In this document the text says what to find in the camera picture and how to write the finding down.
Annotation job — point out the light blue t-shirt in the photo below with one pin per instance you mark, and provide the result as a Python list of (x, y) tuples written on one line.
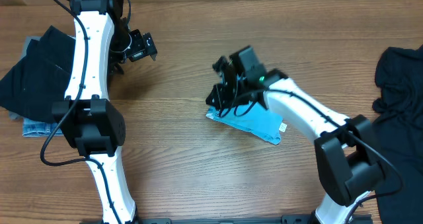
[(258, 121)]

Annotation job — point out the black t-shirt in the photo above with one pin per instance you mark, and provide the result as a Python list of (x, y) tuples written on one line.
[(399, 130)]

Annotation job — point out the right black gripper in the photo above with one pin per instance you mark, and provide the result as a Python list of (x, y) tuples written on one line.
[(219, 92)]

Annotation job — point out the folded grey garment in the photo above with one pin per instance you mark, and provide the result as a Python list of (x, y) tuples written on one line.
[(12, 115)]

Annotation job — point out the folded black pants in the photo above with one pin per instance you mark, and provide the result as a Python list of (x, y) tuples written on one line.
[(35, 87)]

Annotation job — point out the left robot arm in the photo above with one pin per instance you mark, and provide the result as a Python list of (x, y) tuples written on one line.
[(102, 36)]

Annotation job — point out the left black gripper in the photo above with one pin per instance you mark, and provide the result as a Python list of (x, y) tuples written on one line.
[(145, 47)]

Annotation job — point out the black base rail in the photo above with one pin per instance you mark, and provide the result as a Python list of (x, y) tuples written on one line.
[(231, 220)]

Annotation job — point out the folded blue jeans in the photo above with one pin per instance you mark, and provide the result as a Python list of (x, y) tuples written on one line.
[(32, 128)]

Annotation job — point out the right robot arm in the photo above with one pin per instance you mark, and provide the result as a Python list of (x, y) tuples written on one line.
[(349, 165)]

